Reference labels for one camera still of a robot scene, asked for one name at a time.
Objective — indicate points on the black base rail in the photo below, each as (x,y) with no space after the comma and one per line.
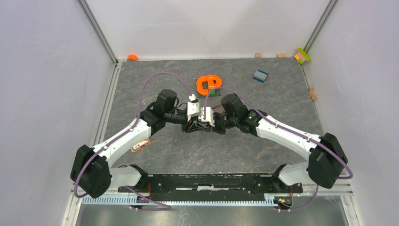
(211,187)

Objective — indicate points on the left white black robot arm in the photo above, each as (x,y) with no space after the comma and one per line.
(92,170)

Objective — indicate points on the orange round cap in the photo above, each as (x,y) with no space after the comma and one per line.
(132,57)

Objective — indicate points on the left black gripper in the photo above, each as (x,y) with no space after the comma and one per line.
(193,126)

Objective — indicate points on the red wooden box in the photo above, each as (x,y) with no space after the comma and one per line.
(140,145)

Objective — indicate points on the multicolour toy brick stack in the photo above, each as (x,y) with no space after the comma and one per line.
(301,56)

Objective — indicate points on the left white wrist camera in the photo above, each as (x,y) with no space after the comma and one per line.
(193,107)

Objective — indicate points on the dark flat base plate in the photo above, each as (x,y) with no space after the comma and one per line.
(218,93)

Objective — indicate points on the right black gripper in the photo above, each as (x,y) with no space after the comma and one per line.
(216,129)

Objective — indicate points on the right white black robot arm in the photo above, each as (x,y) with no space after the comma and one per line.
(324,158)

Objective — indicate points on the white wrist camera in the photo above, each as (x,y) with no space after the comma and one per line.
(193,107)
(206,116)

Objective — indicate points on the curved wooden block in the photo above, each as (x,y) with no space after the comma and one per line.
(312,94)

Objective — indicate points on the red key with cord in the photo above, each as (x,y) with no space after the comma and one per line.
(218,108)

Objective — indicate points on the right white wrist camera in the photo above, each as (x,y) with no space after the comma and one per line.
(206,116)

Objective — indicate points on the blue toy brick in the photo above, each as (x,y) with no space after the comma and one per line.
(260,76)

